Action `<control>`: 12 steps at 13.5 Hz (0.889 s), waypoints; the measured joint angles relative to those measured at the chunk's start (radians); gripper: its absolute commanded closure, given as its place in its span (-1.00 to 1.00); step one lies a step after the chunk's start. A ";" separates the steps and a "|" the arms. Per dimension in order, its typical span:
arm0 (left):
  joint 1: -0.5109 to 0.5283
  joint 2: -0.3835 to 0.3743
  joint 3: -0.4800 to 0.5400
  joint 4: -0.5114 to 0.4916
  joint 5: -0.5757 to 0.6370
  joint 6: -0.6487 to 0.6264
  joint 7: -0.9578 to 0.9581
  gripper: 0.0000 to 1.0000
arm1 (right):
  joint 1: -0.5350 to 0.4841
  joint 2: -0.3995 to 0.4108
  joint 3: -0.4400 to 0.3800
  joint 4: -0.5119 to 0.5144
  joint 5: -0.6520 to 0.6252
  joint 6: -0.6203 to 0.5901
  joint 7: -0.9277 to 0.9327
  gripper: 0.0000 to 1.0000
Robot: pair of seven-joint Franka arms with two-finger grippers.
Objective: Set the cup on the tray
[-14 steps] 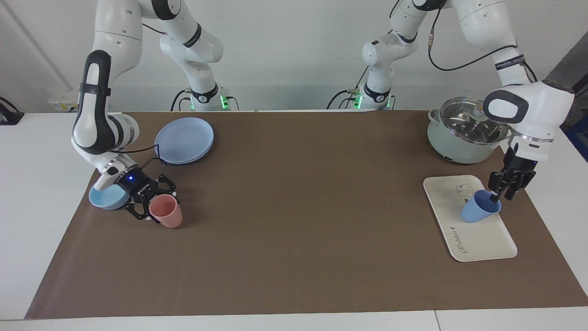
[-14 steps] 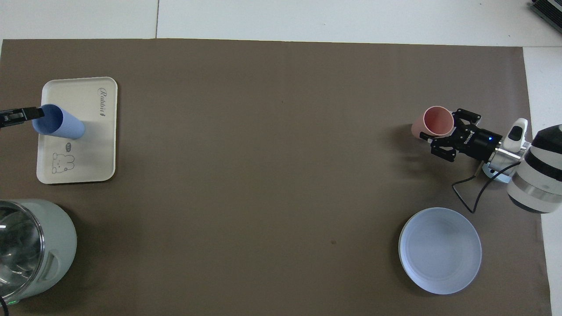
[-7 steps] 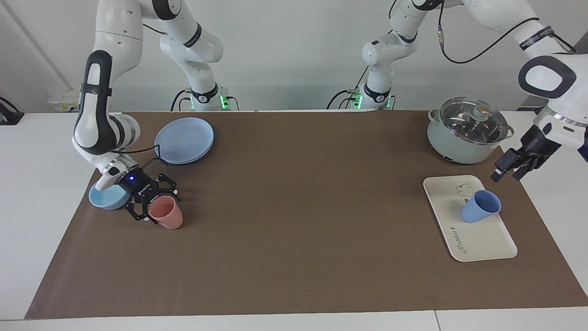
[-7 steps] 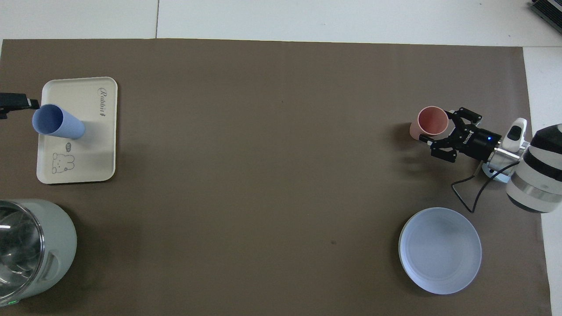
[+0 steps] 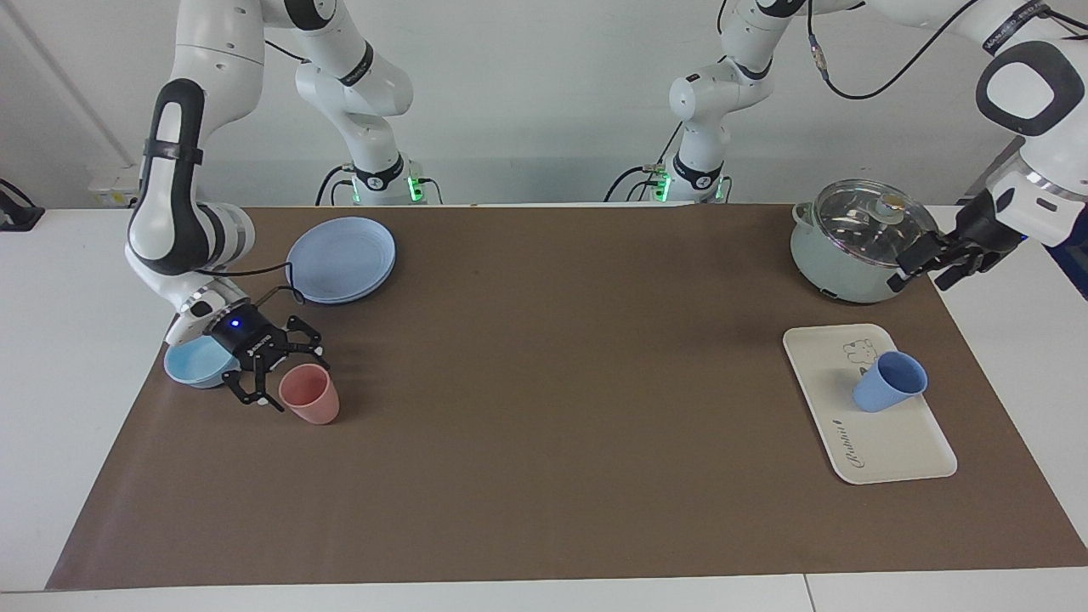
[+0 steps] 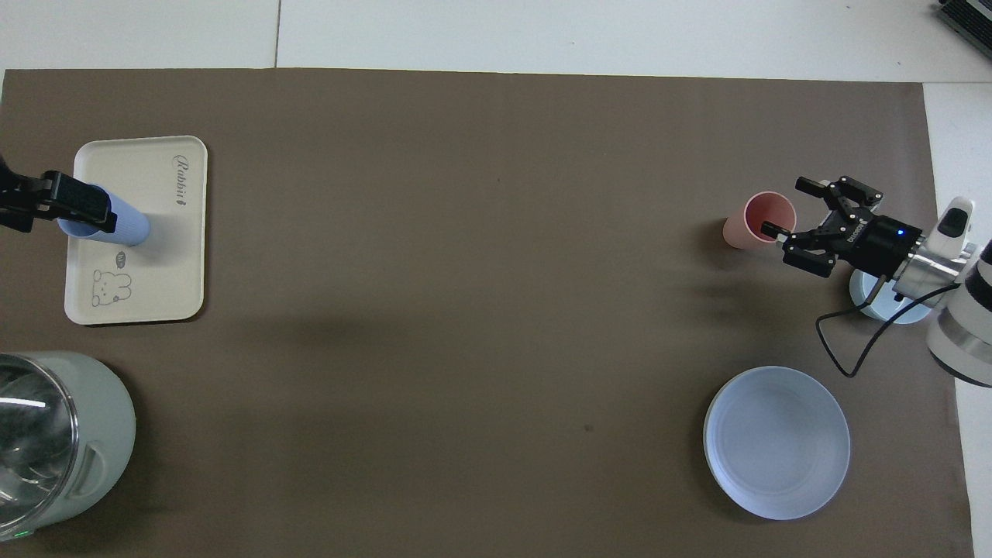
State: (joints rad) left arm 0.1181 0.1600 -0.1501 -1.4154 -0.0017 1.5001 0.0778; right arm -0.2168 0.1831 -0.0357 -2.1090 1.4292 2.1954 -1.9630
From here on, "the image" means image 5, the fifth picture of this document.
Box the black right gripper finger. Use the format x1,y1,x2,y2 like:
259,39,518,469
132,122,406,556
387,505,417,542
222,364,287,415
283,314,331,371

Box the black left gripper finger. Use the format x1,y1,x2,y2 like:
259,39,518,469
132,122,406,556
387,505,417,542
933,251,978,292
886,234,955,294

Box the pink plastic cup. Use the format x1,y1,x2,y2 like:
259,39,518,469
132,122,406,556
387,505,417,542
278,363,341,426

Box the blue plastic cup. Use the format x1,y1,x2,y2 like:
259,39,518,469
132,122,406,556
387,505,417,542
852,350,929,414

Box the cream rabbit print tray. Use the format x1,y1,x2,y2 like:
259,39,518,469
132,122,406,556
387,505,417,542
782,323,959,486

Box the light blue bowl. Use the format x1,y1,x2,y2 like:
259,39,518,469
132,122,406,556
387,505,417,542
163,336,242,390

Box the glass pot lid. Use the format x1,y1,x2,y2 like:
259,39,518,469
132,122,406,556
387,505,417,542
812,178,941,269

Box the pale green cooking pot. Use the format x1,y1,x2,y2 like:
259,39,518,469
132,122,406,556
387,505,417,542
790,202,952,305

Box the blue plastic plate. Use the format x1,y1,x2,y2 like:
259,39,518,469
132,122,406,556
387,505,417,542
285,216,398,306

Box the blue box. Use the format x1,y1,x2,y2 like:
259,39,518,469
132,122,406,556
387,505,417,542
1050,234,1088,300

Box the brown table mat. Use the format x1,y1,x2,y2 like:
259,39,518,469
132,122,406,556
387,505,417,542
45,204,1088,592

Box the black right base cables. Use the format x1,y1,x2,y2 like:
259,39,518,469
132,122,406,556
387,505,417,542
315,161,443,207

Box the black base cables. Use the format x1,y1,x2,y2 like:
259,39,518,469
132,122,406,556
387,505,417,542
315,161,443,207
604,123,732,204

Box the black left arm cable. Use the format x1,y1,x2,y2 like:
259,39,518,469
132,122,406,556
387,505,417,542
802,0,1088,102

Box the white wall power strip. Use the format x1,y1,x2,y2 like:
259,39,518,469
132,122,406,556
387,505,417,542
87,163,145,208

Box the black clamp mount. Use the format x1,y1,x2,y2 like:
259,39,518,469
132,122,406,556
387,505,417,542
0,178,46,232

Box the black left base cables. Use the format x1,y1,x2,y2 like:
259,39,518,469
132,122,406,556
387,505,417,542
604,123,732,204

